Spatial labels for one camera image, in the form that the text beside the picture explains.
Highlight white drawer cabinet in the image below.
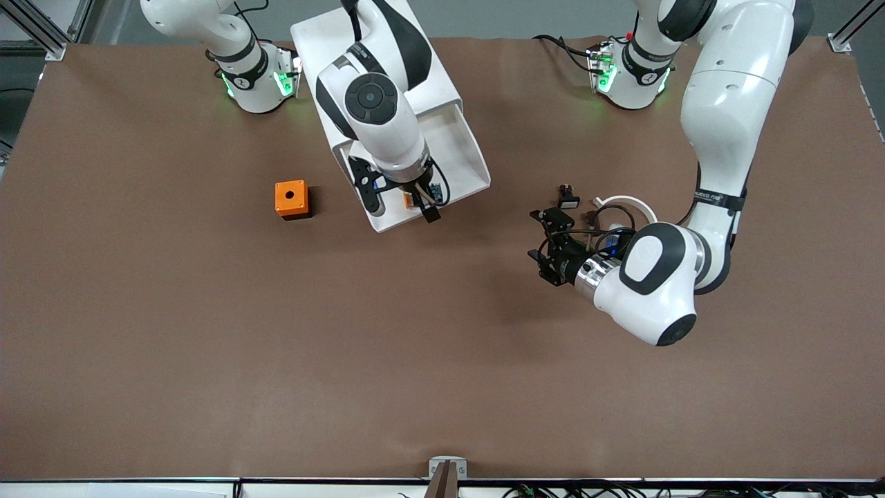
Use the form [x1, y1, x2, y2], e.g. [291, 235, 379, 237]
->
[290, 0, 463, 234]

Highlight white semicircular pipe clamp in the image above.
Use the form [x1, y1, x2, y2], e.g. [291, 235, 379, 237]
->
[593, 196, 658, 228]

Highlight brown table cover sheet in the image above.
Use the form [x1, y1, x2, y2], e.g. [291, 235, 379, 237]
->
[0, 35, 885, 481]

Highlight orange button enclosure box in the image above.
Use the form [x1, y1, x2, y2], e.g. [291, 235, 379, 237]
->
[274, 180, 312, 221]

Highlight grey metal edge bracket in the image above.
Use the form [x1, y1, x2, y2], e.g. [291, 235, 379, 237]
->
[428, 456, 468, 481]

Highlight tangled black cables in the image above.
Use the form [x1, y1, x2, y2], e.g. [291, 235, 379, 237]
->
[501, 482, 885, 498]

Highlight brown camera strut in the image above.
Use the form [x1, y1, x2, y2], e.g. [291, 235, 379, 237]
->
[425, 460, 459, 498]

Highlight white table edge rail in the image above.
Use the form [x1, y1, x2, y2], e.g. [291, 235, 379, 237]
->
[0, 477, 885, 498]

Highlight aluminium frame post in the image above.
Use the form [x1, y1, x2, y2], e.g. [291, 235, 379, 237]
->
[12, 0, 70, 62]
[828, 0, 885, 54]

